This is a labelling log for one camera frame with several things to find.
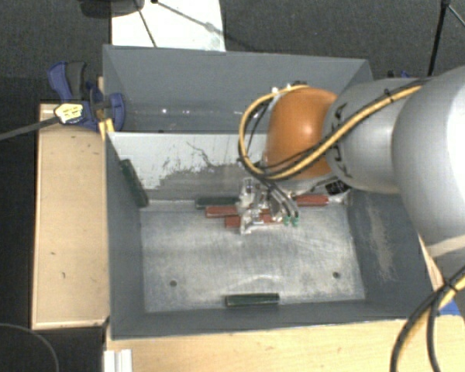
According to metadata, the red-brown flat block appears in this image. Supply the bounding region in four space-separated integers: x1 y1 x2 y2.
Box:
292 194 331 208
205 205 244 219
224 212 284 229

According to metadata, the grey metal bin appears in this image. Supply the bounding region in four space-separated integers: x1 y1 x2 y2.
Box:
102 43 432 339

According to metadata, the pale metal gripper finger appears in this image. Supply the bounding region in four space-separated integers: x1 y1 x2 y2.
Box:
239 219 266 236
241 207 263 224

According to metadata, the pale wood board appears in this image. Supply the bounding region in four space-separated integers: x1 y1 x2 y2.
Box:
30 102 112 331

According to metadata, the black cylinder on white bracket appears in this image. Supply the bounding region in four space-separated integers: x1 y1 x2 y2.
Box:
322 179 351 205

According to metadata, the dark green flat block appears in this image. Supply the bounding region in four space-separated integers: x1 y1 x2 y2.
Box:
224 292 281 308
119 158 150 208
195 195 240 211

